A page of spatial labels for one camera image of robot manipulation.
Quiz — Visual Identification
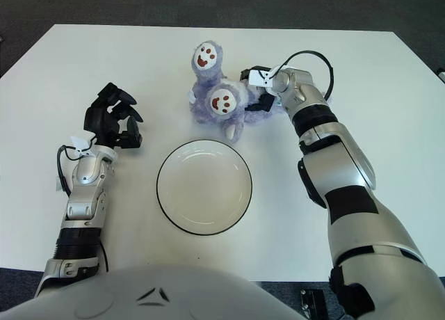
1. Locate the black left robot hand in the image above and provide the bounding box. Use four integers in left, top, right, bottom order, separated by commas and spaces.
83, 82, 144, 150

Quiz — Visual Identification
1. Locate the purple plush bunny doll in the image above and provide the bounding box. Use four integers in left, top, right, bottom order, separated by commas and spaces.
187, 41, 334, 147

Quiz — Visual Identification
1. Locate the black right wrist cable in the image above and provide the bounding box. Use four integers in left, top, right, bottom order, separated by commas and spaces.
274, 49, 335, 100

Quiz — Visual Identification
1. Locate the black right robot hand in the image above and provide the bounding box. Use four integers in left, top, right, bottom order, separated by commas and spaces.
239, 67, 276, 113

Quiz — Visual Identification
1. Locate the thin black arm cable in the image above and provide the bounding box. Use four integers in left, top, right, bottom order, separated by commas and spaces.
99, 241, 109, 273

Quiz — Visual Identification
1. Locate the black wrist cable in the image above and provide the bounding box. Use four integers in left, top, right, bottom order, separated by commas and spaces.
55, 144, 102, 198
274, 49, 335, 100

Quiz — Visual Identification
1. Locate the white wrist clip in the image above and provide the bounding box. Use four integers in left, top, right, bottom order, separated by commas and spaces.
248, 66, 275, 88
70, 134, 97, 157

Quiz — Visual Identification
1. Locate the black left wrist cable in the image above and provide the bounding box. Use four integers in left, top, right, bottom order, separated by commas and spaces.
55, 144, 102, 198

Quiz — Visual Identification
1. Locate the black metal bracket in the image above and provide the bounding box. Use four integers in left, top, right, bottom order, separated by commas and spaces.
300, 287, 330, 320

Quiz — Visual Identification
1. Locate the grey robot torso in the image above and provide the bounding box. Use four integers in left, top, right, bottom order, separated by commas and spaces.
0, 263, 310, 320

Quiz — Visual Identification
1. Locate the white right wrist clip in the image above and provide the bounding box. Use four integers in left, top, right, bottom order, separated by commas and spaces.
248, 66, 275, 88

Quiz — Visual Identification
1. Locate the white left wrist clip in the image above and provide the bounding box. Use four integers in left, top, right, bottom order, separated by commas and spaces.
70, 134, 97, 157

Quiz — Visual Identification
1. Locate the white plate with black rim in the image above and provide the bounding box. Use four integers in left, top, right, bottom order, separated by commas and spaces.
156, 139, 253, 236

